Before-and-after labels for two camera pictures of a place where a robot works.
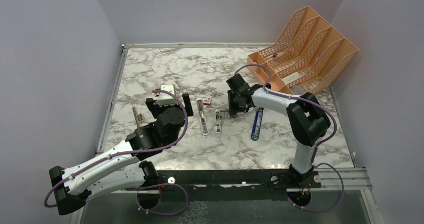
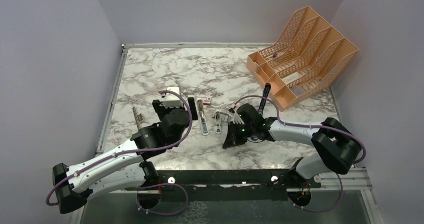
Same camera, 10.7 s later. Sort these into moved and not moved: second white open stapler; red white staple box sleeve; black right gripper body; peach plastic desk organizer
Moved: black right gripper body
Not moved: red white staple box sleeve; peach plastic desk organizer; second white open stapler
